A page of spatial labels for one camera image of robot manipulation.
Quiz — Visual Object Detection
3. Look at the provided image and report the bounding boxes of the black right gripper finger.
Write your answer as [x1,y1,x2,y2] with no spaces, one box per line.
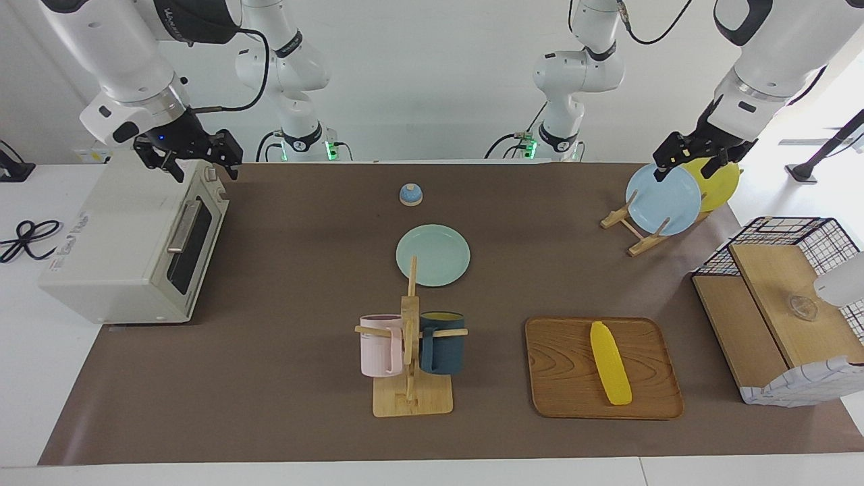
[219,130,244,181]
[157,154,187,184]

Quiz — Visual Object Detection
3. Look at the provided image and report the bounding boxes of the glass oven door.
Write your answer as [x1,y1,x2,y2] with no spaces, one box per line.
[162,192,229,301]

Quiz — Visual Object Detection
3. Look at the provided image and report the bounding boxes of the yellow corn cob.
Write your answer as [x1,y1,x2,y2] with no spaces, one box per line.
[590,321,634,406]

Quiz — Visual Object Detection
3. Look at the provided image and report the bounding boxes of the mint green plate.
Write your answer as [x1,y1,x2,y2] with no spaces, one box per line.
[396,224,471,288]

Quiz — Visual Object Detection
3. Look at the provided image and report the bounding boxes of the cream toaster oven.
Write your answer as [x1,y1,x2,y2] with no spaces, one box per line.
[37,159,230,326]

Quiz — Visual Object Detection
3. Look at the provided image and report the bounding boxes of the yellow plate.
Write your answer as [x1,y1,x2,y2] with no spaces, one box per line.
[678,157,741,213]

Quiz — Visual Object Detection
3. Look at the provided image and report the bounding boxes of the light blue plate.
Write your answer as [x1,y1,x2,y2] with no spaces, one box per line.
[626,163,703,237]

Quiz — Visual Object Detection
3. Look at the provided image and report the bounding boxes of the wooden plate rack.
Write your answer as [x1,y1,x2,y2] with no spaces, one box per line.
[601,206,713,258]

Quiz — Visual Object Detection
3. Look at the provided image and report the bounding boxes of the black stand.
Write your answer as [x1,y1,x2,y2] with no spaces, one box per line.
[785,108,864,184]

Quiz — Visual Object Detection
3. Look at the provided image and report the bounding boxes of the black device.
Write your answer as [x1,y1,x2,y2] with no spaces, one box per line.
[0,140,36,183]

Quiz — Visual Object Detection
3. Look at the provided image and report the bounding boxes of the white rounded object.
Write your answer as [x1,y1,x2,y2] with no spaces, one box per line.
[813,251,864,308]

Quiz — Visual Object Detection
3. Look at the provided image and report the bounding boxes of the brown table mat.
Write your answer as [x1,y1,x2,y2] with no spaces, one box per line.
[37,162,864,466]

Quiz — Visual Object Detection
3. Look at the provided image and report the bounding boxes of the wooden tray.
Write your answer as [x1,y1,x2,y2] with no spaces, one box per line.
[525,317,684,421]

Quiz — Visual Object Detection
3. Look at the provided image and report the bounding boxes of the pink mug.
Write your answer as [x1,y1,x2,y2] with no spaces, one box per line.
[359,314,405,378]

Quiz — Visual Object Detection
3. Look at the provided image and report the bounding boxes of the dark blue mug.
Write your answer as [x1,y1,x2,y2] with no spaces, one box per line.
[418,311,466,376]

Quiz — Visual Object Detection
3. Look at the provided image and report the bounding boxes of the wooden mug rack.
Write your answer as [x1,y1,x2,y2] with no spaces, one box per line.
[355,255,469,418]

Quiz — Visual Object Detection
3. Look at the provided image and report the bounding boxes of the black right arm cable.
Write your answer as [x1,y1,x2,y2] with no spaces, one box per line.
[186,26,272,114]

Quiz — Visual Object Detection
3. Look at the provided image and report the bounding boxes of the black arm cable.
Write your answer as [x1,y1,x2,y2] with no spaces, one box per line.
[618,0,696,47]
[186,26,272,114]

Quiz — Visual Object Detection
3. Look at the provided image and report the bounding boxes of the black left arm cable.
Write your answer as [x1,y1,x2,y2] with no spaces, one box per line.
[618,0,696,47]

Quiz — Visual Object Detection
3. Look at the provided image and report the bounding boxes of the wire basket with wooden shelves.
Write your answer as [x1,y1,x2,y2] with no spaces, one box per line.
[692,216,864,407]

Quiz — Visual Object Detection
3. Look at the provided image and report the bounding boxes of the loose black cable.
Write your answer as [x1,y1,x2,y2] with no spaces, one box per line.
[0,219,65,264]

